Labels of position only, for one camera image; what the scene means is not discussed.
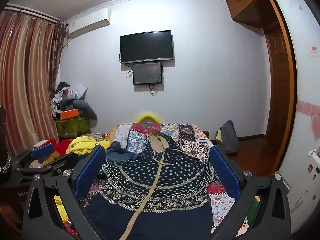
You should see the pink paper sticker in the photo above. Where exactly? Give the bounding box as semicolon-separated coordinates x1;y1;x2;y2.
306;43;320;57

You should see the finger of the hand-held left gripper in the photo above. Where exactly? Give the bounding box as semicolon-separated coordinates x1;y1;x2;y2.
15;144;56;168
19;153;87;179

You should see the white curtain rail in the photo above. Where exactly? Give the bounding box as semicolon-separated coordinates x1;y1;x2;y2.
4;3;61;24

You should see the white air conditioner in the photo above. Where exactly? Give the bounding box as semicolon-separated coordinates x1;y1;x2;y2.
66;8;111;39

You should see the pile of clothes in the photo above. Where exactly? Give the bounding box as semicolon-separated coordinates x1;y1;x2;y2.
50;81;88;117

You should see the brown wooden door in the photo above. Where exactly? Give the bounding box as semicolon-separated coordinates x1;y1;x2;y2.
226;0;298;178

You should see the orange box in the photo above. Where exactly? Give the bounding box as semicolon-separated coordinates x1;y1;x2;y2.
60;108;80;120

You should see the yellow round object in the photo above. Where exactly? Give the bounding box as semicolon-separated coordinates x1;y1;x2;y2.
136;112;163;125

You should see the dark studded cloth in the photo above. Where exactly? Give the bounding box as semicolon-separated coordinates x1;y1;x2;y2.
0;104;12;178

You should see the blue denim garment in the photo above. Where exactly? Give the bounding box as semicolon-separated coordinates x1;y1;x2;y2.
105;141;141;162

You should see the yellow printed garment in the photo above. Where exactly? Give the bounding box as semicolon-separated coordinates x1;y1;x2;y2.
54;135;111;230

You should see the red fluffy cloth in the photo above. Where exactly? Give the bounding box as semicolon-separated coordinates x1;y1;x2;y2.
47;137;73;156

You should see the patchwork bed blanket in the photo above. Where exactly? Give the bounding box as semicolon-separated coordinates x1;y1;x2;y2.
80;122;250;238

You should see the grey bag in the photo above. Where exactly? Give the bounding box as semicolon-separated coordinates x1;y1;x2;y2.
220;120;240;155

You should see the striped brown curtain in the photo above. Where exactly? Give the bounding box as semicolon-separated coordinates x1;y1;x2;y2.
0;10;67;157

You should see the green patterned cloth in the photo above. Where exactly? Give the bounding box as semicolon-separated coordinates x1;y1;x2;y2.
55;116;91;139

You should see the small black wall monitor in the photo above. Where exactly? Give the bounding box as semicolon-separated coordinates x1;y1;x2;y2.
132;62;163;86

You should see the navy patterned hooded garment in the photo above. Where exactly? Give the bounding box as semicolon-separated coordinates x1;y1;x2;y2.
84;131;216;240

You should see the tan cloth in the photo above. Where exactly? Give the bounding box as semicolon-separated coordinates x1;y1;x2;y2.
107;126;118;141

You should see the pink heart sticker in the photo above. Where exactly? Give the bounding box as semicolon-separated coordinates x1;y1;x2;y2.
297;100;320;141

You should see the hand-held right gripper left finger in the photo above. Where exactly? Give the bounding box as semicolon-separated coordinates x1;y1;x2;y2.
22;145;107;240

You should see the striped cloth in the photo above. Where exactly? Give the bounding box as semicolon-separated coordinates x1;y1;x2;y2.
87;132;108;141

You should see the white box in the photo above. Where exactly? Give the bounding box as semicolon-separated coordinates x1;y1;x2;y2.
32;140;52;149

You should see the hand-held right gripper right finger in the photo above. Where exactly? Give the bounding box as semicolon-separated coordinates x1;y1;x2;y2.
209;145;292;240

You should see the large black wall television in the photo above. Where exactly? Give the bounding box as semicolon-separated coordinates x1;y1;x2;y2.
120;30;174;65

